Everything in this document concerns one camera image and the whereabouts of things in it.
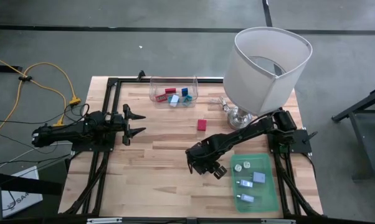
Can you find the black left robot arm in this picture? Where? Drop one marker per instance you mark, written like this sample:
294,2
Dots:
66,132

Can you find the red digital clock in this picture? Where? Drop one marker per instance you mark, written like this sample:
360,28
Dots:
170,91
202,125
161,98

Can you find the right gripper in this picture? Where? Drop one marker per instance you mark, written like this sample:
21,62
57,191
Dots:
203,157

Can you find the light blue wall charger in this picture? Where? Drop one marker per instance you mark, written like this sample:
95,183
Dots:
246,183

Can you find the translucent teal plastic tray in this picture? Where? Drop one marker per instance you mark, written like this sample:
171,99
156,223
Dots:
268,202

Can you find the black floor bar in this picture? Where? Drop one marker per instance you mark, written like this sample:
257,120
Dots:
3,68

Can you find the black flat beam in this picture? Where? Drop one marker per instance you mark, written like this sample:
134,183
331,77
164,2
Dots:
22,185

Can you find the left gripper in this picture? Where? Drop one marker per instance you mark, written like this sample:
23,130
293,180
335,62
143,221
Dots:
120,124

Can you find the black metal table frame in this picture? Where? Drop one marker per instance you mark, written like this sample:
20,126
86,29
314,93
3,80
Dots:
131,81

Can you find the dark blue digital clock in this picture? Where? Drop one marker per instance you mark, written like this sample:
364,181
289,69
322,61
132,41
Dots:
184,91

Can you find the white power adapter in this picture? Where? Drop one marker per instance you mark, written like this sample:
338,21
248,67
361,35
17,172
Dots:
174,100

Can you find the green white plug adapter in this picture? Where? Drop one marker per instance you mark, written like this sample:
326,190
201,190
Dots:
246,165

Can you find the light blue multi-port charger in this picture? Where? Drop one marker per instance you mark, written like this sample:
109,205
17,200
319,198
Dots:
259,177

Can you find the silver edge bracket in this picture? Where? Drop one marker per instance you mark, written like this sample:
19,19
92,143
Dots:
278,221
104,220

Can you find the light blue cube charger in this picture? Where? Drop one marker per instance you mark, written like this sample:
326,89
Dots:
248,198

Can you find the black metal stand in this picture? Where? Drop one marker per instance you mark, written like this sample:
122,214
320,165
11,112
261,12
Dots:
362,130

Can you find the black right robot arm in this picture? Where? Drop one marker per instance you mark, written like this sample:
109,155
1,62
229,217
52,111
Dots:
237,137

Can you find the clear plastic bin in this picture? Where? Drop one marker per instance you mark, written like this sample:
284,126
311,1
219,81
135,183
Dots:
190,82

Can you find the silver table lamp white shade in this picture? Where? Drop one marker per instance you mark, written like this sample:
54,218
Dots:
262,87

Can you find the small black clamp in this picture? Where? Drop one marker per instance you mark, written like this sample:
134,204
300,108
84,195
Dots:
140,74

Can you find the white printed box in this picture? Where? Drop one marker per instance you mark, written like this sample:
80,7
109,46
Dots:
22,196

